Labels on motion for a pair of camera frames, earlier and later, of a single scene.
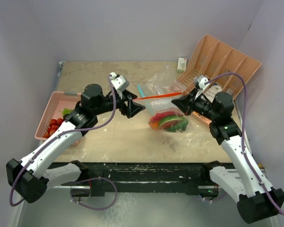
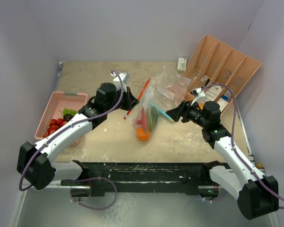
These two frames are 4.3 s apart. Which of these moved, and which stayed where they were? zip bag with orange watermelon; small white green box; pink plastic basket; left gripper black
Moved: zip bag with orange watermelon
Stayed: left gripper black; small white green box; pink plastic basket
